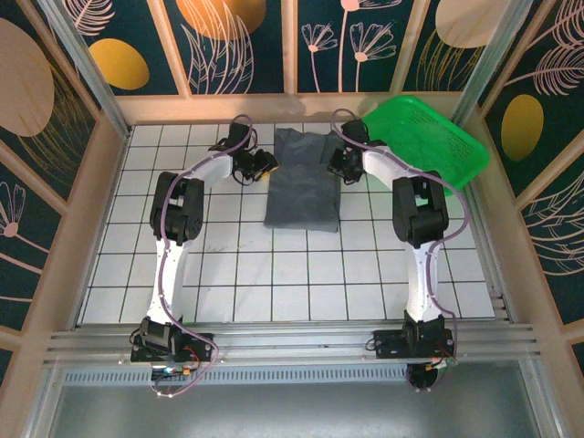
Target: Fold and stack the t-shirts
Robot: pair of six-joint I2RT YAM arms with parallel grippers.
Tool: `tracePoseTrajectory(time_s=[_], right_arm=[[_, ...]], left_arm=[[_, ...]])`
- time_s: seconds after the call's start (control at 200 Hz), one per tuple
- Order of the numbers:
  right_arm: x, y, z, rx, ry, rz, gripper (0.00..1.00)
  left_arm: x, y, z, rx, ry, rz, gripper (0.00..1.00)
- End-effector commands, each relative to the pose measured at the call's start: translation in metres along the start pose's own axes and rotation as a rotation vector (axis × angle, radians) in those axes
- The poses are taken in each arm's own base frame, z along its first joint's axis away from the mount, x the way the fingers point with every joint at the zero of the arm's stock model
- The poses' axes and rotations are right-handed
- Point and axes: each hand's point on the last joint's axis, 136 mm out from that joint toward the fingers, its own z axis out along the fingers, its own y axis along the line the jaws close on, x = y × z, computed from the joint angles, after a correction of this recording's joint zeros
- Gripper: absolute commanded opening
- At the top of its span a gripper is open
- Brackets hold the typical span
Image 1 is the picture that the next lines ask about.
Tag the grey t-shirt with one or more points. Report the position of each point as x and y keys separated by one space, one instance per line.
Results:
x=301 y=196

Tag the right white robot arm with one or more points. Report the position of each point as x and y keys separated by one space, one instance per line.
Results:
x=424 y=283

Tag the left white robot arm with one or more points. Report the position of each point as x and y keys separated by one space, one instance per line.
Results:
x=169 y=274

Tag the green plastic basket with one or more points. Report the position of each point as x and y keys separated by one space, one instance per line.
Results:
x=433 y=137

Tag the grey metal sheet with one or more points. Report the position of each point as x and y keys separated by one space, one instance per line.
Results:
x=274 y=410

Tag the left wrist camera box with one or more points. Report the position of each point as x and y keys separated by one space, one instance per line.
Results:
x=239 y=136

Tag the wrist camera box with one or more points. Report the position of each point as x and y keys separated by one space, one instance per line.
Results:
x=239 y=136
x=356 y=131

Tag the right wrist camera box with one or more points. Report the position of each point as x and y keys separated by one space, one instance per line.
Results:
x=356 y=131

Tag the aluminium frame post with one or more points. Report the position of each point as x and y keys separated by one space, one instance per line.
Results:
x=483 y=59
x=86 y=68

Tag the aluminium front rail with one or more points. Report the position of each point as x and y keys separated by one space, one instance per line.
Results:
x=296 y=340

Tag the aluminium side rail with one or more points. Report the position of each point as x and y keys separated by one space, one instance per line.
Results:
x=490 y=274

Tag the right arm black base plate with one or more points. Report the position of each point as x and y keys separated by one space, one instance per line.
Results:
x=392 y=344

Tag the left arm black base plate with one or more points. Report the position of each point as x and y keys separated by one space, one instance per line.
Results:
x=196 y=347

